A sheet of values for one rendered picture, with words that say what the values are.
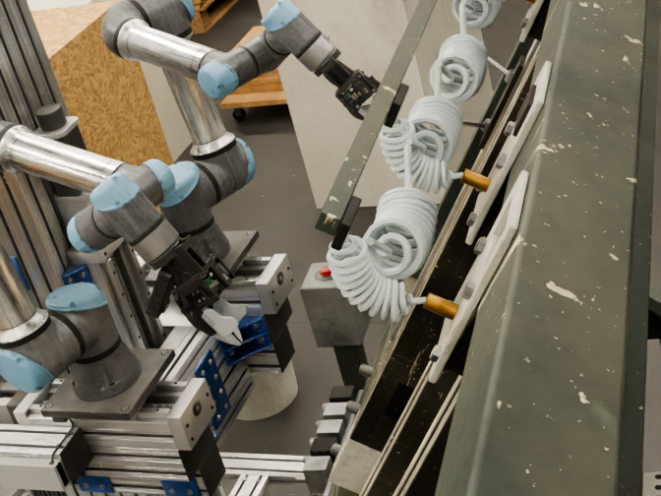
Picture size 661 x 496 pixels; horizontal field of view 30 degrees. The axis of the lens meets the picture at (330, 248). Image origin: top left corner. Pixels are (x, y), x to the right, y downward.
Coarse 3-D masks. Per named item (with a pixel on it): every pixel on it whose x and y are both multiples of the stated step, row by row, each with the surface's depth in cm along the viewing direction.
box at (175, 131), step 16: (32, 0) 581; (48, 0) 574; (64, 0) 568; (80, 0) 562; (96, 0) 561; (112, 0) 572; (144, 64) 596; (160, 80) 610; (160, 96) 609; (160, 112) 609; (176, 112) 623; (176, 128) 622; (176, 144) 622
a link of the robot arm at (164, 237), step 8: (160, 224) 206; (168, 224) 208; (152, 232) 205; (160, 232) 206; (168, 232) 207; (176, 232) 209; (144, 240) 205; (152, 240) 205; (160, 240) 206; (168, 240) 206; (176, 240) 208; (136, 248) 207; (144, 248) 206; (152, 248) 206; (160, 248) 206; (168, 248) 206; (144, 256) 207; (152, 256) 206; (160, 256) 207
